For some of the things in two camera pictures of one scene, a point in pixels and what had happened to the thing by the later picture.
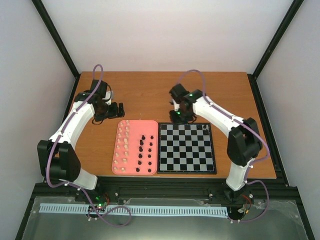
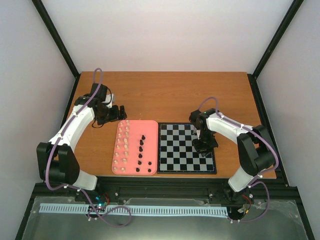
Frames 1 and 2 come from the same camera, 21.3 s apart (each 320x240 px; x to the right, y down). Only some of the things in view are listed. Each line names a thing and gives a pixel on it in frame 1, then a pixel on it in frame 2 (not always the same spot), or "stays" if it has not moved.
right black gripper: (175, 120) -> (201, 149)
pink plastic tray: (135, 148) stays
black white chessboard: (185, 148) stays
